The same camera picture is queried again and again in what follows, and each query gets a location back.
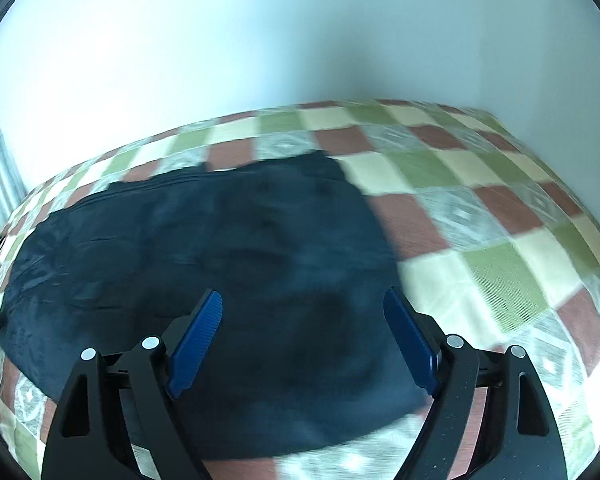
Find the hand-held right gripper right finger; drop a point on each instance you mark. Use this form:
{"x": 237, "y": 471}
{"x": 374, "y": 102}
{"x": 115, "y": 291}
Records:
{"x": 411, "y": 342}

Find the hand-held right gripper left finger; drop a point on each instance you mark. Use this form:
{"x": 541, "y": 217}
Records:
{"x": 197, "y": 345}

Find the black quilted jacket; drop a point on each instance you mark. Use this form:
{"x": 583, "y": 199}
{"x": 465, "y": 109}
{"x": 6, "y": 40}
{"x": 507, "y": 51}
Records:
{"x": 230, "y": 260}

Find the checkered bed sheet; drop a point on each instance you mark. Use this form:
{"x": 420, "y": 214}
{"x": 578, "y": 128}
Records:
{"x": 480, "y": 220}

